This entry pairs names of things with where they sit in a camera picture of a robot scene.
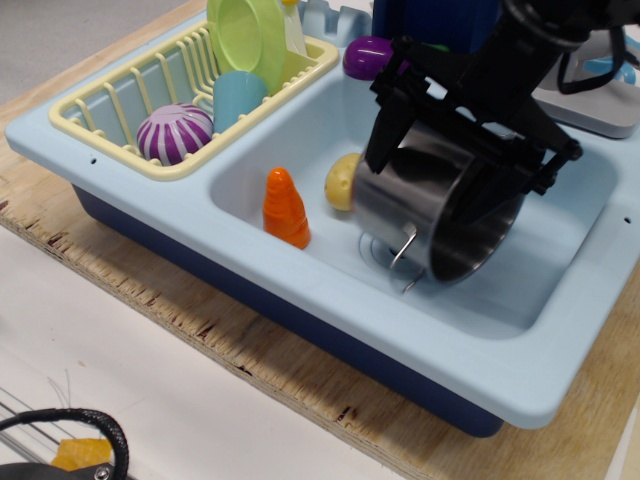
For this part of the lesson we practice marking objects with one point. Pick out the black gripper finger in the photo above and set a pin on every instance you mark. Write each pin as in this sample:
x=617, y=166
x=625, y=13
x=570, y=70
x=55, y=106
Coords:
x=483, y=190
x=396, y=116

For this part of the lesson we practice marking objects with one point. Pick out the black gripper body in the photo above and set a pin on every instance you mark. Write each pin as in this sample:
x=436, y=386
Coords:
x=482, y=103

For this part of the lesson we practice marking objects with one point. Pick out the stainless steel pot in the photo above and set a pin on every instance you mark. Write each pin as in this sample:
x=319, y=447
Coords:
x=409, y=208

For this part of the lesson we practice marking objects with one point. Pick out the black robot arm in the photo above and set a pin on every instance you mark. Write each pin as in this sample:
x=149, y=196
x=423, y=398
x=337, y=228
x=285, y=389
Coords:
x=560, y=28

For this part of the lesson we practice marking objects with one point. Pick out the light blue toy sink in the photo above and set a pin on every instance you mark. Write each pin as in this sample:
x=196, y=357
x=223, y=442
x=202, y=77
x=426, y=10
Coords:
x=502, y=346

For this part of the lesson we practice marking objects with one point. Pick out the purple toy eggplant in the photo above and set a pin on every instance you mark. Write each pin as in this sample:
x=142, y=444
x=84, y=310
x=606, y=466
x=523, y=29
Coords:
x=366, y=56

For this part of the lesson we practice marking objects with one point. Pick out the dark blue box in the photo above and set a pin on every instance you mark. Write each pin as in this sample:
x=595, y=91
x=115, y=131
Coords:
x=460, y=25

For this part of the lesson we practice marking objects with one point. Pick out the yellow toy potato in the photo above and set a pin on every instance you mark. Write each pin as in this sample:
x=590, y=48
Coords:
x=339, y=180

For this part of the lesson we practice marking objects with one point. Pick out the white toy bottle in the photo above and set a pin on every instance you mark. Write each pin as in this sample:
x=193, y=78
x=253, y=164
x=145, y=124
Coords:
x=295, y=39

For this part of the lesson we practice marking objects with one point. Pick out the grey toy faucet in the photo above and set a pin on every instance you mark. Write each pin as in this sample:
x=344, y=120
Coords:
x=611, y=110

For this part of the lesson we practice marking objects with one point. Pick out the orange toy carrot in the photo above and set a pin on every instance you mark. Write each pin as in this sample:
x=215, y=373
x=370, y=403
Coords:
x=283, y=210

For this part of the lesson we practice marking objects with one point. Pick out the light blue plastic cup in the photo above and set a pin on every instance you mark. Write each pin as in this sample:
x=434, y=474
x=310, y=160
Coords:
x=235, y=93

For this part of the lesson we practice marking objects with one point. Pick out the green plastic plate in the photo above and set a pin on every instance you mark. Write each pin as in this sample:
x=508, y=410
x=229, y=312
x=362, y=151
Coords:
x=248, y=36

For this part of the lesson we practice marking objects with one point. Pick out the purple striped bowl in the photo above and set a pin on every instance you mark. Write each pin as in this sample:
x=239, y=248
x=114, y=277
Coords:
x=172, y=132

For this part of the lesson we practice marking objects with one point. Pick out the yellow dish drying rack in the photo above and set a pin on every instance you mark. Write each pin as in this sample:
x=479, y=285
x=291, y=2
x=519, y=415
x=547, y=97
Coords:
x=105, y=114

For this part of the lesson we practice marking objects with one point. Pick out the plywood board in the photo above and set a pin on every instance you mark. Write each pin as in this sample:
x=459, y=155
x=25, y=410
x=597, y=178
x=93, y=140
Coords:
x=206, y=388

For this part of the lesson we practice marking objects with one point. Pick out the yellow tape piece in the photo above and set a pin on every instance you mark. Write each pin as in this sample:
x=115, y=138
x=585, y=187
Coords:
x=75, y=454

